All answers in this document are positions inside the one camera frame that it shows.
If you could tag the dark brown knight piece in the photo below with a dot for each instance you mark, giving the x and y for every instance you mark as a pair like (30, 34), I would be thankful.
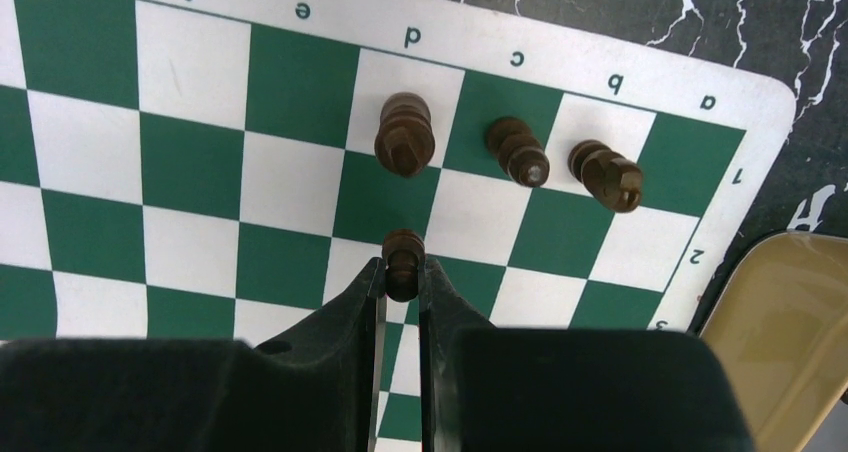
(613, 180)

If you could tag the dark brown pawn piece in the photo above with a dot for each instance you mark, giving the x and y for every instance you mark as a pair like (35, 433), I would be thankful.
(404, 253)

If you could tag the dark brown king piece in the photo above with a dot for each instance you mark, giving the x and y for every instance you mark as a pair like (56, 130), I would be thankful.
(405, 143)

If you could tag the beige rectangular tin tray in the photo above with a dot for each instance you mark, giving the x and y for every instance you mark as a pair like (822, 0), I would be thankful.
(779, 328)

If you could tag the green white chess board mat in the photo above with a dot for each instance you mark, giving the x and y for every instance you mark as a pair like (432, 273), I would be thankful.
(205, 169)

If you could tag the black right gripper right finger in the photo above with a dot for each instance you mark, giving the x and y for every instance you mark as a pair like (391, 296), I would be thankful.
(489, 388)

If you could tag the dark brown bishop piece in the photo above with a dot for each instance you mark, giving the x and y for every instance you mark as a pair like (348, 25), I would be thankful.
(518, 152)

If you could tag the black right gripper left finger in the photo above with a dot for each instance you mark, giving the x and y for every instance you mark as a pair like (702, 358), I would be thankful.
(312, 387)

